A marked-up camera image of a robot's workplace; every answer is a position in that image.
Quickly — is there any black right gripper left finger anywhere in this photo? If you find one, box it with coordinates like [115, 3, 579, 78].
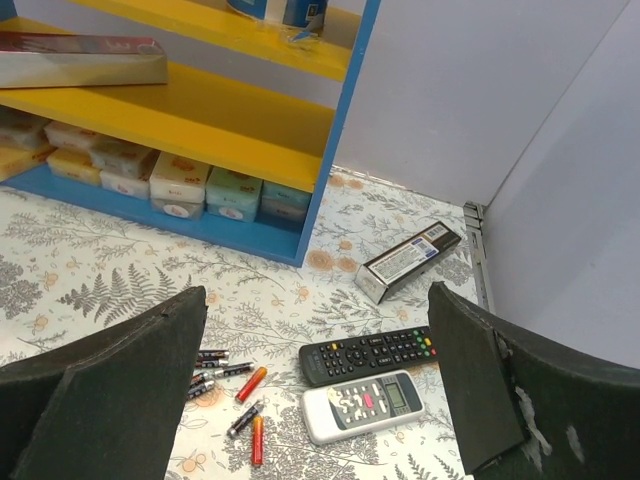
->
[1, 286, 207, 479]

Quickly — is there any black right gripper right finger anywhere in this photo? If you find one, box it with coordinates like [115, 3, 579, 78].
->
[428, 282, 639, 479]

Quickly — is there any black battery single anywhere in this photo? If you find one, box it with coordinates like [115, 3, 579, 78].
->
[227, 400, 265, 439]

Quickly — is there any black TV remote control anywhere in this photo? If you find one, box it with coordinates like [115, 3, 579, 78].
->
[298, 326, 438, 387]

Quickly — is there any white grey AC remote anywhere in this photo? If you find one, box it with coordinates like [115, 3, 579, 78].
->
[300, 370, 425, 446]

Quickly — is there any black battery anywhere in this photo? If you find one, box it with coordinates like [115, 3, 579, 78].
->
[191, 371, 215, 386]
[187, 380, 215, 401]
[197, 349, 230, 362]
[213, 362, 255, 379]

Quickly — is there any black battery top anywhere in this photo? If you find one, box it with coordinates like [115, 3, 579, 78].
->
[197, 349, 230, 362]

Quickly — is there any red orange battery upper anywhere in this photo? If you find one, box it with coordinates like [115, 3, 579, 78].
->
[235, 367, 268, 404]

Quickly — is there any red orange battery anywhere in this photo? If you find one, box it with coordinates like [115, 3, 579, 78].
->
[251, 415, 264, 467]
[235, 367, 268, 404]

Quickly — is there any red orange battery lower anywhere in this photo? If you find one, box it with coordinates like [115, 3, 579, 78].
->
[251, 415, 264, 467]

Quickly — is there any black silver toothpaste box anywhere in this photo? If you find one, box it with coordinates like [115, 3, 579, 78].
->
[355, 221, 462, 305]

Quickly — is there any cream sponge pack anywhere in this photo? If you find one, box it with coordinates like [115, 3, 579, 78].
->
[149, 152, 211, 220]

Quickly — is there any white sponge pack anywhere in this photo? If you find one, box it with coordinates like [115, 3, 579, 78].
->
[89, 138, 159, 200]

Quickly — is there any yellow sponge pack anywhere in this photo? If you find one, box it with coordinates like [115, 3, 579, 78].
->
[46, 149, 101, 187]

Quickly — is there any green sponge pack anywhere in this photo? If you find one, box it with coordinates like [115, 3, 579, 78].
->
[205, 167, 263, 223]

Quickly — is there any teal sponge pack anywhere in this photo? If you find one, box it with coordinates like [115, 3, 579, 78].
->
[259, 181, 312, 223]

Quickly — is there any blue and yellow shelf unit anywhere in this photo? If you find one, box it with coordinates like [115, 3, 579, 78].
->
[1, 1, 379, 266]

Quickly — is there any red and silver long box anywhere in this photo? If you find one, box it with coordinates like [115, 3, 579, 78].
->
[1, 31, 168, 89]

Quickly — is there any metal corner rail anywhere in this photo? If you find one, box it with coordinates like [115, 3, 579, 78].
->
[463, 202, 496, 314]

